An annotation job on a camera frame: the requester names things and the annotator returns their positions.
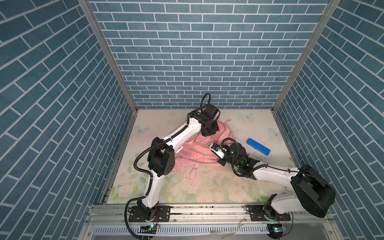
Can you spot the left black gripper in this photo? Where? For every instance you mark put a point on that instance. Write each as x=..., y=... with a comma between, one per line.
x=215, y=127

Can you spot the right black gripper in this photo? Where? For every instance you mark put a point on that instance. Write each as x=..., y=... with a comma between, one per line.
x=220, y=161

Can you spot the pink student backpack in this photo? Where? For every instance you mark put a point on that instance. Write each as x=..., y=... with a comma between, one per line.
x=197, y=150

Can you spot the blue pencil case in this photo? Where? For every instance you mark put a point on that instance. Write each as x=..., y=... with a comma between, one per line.
x=259, y=147

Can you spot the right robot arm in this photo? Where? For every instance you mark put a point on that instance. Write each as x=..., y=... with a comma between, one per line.
x=311, y=192

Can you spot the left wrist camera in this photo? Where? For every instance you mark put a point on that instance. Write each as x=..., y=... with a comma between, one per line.
x=211, y=112

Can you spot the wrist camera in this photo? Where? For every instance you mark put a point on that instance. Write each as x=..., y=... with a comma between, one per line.
x=218, y=150
x=211, y=112

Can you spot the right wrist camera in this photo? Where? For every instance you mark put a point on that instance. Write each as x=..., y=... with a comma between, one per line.
x=218, y=150

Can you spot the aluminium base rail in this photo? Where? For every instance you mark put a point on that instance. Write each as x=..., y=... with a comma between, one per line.
x=188, y=220

